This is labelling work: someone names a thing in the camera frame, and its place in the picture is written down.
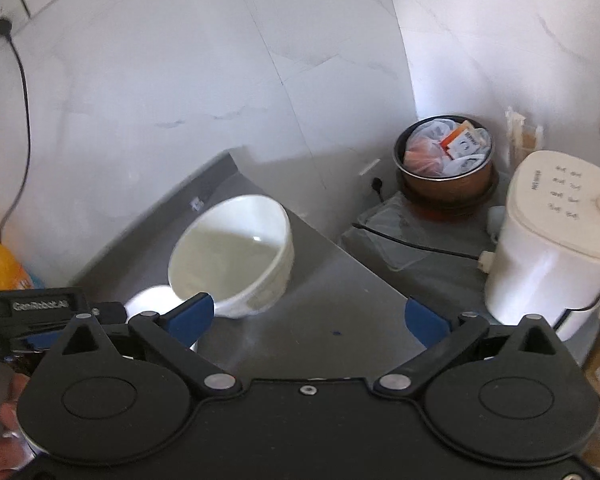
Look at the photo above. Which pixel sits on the orange juice bottle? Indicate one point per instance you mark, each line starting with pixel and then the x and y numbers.
pixel 13 275

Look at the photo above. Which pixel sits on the grey low side cabinet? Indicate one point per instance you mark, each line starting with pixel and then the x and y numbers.
pixel 426 254

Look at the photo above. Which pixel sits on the copper pot with bags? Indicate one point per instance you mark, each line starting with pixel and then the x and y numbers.
pixel 445 164

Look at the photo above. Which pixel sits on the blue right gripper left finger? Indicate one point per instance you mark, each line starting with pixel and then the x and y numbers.
pixel 190 320

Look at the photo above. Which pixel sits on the black floor plug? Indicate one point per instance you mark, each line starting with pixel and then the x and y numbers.
pixel 377 185

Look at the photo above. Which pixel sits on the person's left hand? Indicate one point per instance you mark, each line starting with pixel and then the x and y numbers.
pixel 14 451

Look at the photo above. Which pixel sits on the white plate bakery print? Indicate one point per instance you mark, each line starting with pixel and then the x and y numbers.
pixel 160 299

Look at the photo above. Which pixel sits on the white electric cooker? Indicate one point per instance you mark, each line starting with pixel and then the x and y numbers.
pixel 547 260

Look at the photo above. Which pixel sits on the large white ceramic bowl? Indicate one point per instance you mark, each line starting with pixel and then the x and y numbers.
pixel 240 252

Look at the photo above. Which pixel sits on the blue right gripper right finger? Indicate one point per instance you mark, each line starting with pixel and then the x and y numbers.
pixel 428 327

